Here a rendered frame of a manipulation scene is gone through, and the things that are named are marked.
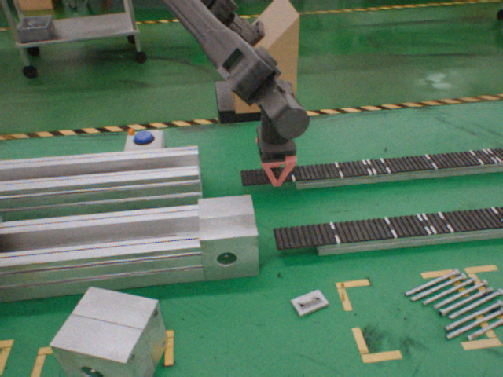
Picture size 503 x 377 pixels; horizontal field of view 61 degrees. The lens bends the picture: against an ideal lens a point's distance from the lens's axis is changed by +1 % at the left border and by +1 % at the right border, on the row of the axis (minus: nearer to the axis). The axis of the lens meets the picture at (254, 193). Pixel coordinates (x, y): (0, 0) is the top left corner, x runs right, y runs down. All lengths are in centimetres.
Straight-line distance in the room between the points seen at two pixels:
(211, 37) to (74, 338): 49
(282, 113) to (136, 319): 37
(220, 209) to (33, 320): 33
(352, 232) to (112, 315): 41
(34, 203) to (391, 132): 82
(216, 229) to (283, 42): 60
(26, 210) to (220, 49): 47
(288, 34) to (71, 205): 64
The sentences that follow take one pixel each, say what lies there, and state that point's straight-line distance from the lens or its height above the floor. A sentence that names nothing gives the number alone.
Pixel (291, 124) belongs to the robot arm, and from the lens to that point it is 70.
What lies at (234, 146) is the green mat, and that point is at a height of 78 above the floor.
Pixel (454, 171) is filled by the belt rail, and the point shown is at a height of 79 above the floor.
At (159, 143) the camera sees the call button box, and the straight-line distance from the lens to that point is 95.
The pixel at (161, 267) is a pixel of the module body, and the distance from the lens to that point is 69.
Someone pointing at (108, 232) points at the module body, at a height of 84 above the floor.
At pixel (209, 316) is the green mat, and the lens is 67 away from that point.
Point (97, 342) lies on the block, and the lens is 57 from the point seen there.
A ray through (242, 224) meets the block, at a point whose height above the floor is 87.
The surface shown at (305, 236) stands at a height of 81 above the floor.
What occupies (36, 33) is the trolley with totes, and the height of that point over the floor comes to 32.
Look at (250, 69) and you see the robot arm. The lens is 72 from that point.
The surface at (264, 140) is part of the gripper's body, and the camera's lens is 80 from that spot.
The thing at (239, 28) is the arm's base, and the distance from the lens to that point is 119.
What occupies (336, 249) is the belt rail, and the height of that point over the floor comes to 79.
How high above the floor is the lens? 133
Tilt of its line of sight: 39 degrees down
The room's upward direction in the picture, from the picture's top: 1 degrees counter-clockwise
